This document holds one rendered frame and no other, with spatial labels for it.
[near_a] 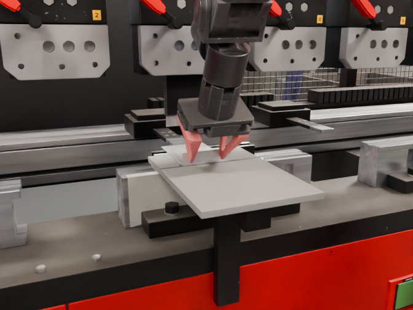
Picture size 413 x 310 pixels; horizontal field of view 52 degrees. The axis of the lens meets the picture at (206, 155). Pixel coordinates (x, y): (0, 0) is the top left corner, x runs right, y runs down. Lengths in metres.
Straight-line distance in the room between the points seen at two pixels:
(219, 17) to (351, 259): 0.54
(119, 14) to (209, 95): 0.69
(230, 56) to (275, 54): 0.24
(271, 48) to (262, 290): 0.43
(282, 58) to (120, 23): 0.58
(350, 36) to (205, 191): 0.45
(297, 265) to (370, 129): 0.64
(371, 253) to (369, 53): 0.39
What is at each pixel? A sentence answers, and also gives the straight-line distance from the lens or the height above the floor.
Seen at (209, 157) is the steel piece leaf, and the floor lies 1.01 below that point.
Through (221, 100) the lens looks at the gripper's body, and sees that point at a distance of 0.59.
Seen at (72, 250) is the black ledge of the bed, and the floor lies 0.87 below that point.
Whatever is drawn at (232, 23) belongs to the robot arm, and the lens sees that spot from 0.53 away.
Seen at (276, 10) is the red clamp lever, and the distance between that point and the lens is 0.74.
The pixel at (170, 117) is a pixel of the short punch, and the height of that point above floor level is 1.06.
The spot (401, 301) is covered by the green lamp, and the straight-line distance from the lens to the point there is 0.77.
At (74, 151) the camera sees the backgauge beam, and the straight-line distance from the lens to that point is 0.98.
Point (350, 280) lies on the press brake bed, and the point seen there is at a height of 0.75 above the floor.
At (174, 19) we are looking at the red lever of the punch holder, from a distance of 0.66.
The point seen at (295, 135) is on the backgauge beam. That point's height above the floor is 0.94.
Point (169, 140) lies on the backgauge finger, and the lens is 0.84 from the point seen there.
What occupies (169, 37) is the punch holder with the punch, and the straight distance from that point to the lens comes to 0.70.
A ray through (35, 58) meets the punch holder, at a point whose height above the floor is 1.17.
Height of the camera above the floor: 1.20
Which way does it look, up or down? 16 degrees down
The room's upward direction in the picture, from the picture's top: straight up
